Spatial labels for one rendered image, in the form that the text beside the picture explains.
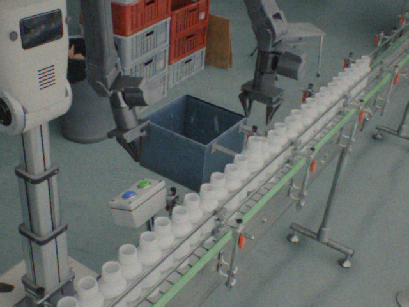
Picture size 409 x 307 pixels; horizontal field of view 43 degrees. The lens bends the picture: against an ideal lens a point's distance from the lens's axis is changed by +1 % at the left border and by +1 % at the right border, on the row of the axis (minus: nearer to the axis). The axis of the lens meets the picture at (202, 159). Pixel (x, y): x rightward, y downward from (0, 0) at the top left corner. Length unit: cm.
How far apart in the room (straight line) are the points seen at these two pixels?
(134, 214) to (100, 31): 46
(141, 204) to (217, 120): 95
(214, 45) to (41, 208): 337
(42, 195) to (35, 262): 30
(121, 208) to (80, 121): 229
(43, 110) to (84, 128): 202
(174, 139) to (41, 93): 60
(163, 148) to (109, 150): 162
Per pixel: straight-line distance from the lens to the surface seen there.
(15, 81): 152
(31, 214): 186
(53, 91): 160
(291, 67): 131
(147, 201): 135
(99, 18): 111
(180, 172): 201
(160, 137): 200
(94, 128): 362
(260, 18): 130
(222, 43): 486
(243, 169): 144
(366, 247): 311
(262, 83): 136
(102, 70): 121
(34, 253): 196
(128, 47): 369
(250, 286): 270
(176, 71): 452
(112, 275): 108
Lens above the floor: 193
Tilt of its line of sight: 33 degrees down
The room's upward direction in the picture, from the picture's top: 6 degrees clockwise
